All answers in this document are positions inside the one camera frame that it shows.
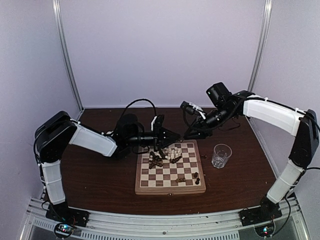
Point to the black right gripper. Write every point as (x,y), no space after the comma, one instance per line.
(203,127)

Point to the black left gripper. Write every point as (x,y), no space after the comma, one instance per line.
(161,135)

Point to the dark chess knight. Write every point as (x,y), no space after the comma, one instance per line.
(180,180)

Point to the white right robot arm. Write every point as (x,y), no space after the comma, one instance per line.
(302,125)

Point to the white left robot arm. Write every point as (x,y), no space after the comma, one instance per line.
(60,131)

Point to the wooden chess board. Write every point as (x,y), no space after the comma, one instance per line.
(182,161)

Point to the clear plastic cup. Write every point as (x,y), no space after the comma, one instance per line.
(221,155)

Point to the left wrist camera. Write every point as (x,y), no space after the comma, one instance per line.
(157,123)

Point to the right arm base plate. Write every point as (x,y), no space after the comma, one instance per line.
(256,215)

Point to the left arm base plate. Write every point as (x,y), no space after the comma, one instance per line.
(78,218)

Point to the aluminium frame post left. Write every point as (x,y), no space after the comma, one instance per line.
(65,53)

